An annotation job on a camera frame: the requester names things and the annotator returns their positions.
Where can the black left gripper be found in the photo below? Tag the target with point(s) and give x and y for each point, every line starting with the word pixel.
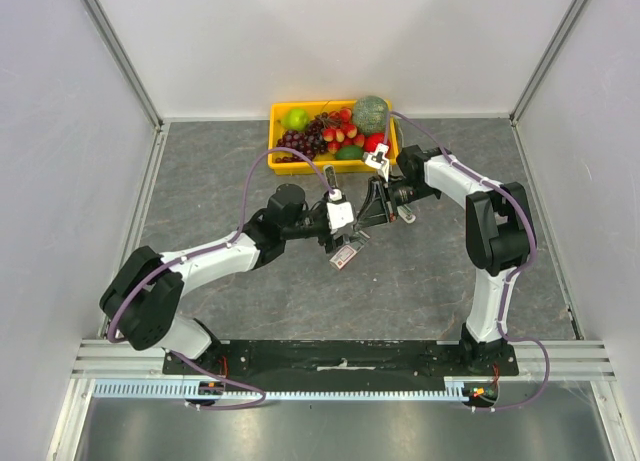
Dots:
pixel 328 241

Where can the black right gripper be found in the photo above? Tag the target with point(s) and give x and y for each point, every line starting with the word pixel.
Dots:
pixel 385 199

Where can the red white staple box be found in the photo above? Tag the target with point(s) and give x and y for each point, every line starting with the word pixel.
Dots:
pixel 349 247

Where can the green white stapler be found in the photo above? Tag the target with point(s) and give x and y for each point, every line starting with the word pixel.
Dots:
pixel 330 176

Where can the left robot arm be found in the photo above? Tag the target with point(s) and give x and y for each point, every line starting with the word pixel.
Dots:
pixel 141 301

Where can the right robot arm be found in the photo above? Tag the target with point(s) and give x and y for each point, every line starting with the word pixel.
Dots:
pixel 499 240

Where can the white rectangular case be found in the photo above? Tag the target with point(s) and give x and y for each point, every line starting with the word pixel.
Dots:
pixel 406 214

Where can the green lime fruit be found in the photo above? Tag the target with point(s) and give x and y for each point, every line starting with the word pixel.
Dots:
pixel 349 153

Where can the red strawberry cluster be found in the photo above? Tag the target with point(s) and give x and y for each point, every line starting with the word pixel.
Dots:
pixel 338 130

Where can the dark purple grape bunch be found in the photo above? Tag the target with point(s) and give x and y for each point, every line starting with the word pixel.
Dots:
pixel 307 142

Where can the green netted melon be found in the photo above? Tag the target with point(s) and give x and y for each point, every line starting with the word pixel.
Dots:
pixel 369 114

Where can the green pear fruit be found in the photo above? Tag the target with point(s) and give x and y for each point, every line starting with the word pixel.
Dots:
pixel 295 119

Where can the yellow plastic tray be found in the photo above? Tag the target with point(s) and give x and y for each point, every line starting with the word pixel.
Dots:
pixel 286 161

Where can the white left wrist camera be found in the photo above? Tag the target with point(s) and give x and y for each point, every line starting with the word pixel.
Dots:
pixel 339 210

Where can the aluminium frame rail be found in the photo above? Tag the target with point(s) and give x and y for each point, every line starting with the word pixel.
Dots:
pixel 562 360

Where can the grey slotted cable duct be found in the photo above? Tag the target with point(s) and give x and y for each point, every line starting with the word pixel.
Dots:
pixel 208 390

